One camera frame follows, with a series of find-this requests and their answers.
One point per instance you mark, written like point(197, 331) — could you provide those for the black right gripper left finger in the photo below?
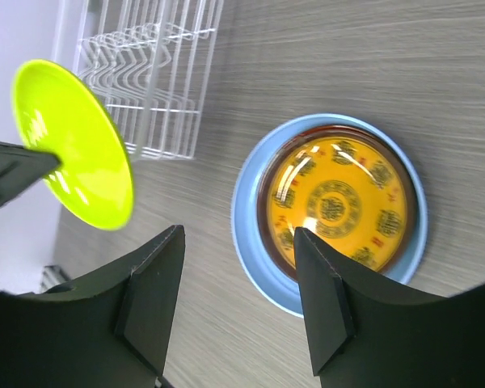
point(108, 328)

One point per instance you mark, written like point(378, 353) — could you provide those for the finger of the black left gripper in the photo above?
point(20, 168)

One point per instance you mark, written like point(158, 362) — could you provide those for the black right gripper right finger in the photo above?
point(366, 330)

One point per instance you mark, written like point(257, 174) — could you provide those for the lime green plate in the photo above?
point(55, 112)

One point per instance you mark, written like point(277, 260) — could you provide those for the yellow patterned plate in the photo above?
point(345, 185)

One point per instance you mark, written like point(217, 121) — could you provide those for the light blue plate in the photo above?
point(271, 282)

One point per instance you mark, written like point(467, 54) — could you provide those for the aluminium rail frame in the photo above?
point(53, 275)

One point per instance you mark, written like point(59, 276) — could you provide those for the white wire dish rack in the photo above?
point(149, 64)

